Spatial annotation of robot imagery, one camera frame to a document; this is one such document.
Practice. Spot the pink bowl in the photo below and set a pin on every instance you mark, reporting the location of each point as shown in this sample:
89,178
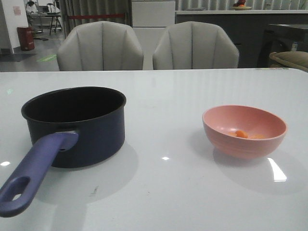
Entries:
219,121

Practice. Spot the orange ham slices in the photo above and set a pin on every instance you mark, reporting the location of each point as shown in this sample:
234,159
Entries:
245,135

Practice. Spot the grey right chair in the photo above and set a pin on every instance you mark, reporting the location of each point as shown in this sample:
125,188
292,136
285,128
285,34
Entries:
195,45

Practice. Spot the grey chair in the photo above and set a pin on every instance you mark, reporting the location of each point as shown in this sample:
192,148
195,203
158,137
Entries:
195,45
100,46

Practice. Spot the dark blue saucepan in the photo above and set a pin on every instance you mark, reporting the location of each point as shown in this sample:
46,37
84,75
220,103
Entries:
69,128

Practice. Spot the grey left chair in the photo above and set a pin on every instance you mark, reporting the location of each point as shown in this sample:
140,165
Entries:
100,46

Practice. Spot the white refrigerator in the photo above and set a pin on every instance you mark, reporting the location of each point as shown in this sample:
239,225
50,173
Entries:
149,18

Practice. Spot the red barrier belt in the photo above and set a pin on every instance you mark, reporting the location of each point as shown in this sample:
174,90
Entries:
102,16

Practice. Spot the dark kitchen counter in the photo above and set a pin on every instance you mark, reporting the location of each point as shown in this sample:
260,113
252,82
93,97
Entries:
245,28

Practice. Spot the grey curtain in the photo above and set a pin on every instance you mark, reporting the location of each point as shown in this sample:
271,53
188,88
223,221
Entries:
94,7

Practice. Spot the fruit plate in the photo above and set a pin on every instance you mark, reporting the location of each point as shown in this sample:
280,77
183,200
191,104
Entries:
240,5

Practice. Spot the dark washing machine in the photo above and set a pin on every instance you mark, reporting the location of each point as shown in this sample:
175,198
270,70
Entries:
281,38

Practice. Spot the red bin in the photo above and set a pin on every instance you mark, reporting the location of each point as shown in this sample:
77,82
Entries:
25,38

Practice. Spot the background work table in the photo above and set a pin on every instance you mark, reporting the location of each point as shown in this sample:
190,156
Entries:
40,21

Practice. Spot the beige cushion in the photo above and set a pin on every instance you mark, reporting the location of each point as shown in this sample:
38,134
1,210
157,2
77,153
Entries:
289,59

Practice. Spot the background person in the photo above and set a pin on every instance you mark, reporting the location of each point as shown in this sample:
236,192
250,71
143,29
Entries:
31,7

